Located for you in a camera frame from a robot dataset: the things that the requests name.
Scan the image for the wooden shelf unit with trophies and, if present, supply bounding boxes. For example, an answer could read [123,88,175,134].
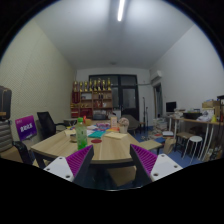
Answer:
[70,78,114,120]

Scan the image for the black office chair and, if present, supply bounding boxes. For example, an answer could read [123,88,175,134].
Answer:
[36,111,68,140]

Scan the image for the small white round table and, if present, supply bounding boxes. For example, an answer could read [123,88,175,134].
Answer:
[63,118,78,127]

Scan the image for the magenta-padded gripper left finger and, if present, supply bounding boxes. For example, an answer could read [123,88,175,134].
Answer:
[43,144,95,188]

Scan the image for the pale yellow notebook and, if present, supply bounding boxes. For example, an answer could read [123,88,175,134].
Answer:
[104,131,128,140]

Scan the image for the grey-brown office chair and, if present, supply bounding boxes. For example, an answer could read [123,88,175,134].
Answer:
[123,114,141,134]

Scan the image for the purple sign board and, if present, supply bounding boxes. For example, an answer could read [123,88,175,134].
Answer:
[14,115,38,142]

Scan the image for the yellow gift box red ribbon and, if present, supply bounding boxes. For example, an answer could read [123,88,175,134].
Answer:
[83,115,94,126]

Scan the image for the small orange standing box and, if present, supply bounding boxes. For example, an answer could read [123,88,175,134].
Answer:
[110,115,118,128]

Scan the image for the cluttered wooden side desk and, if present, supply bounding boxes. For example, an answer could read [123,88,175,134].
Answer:
[168,114,224,161]

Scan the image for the stack of books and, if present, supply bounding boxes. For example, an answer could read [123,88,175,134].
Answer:
[153,117,168,134]

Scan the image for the computer monitor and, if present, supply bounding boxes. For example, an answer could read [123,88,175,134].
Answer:
[165,101,177,114]

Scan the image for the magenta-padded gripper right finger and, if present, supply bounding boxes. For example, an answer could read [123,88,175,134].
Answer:
[129,143,184,188]

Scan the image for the black tall stand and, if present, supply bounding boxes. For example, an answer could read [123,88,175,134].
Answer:
[142,96,150,135]

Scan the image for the green drink bottle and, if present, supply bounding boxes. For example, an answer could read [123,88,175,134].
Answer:
[75,117,89,151]

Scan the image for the white air conditioner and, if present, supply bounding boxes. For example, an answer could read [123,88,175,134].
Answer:
[149,69,163,84]

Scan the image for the white round stool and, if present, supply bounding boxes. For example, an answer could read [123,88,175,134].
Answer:
[184,135,204,164]

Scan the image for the pink flowers in white pot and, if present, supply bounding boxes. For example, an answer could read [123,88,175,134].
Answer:
[118,117,130,134]

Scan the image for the beige book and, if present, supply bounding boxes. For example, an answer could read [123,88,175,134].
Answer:
[64,128,78,136]

